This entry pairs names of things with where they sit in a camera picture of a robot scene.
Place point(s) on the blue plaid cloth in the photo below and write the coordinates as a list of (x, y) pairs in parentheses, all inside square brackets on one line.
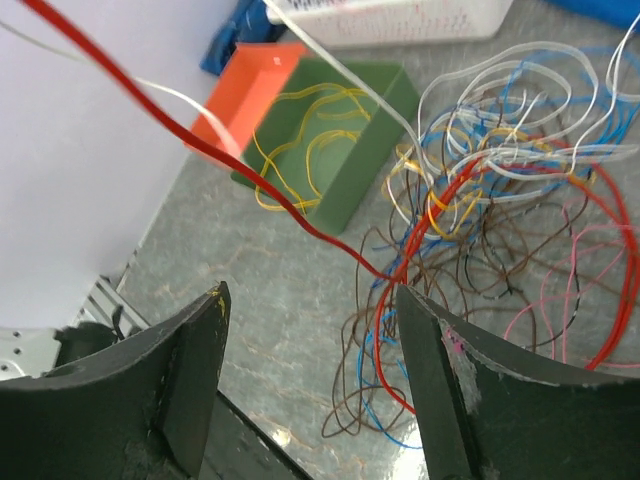
[(248, 23)]

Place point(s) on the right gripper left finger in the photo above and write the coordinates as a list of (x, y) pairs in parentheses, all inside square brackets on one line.
[(139, 409)]

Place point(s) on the white perforated basket rear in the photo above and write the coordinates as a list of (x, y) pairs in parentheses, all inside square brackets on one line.
[(345, 24)]

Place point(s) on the bright blue cloth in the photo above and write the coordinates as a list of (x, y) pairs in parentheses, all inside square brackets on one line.
[(618, 13)]

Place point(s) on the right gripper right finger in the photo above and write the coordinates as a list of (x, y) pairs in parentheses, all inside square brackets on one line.
[(487, 409)]

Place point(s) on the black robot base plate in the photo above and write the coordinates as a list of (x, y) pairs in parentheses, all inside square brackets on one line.
[(238, 449)]

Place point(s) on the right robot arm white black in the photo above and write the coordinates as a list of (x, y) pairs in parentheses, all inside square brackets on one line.
[(25, 355)]

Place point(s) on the orange plastic tray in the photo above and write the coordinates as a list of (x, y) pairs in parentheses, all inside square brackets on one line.
[(245, 90)]

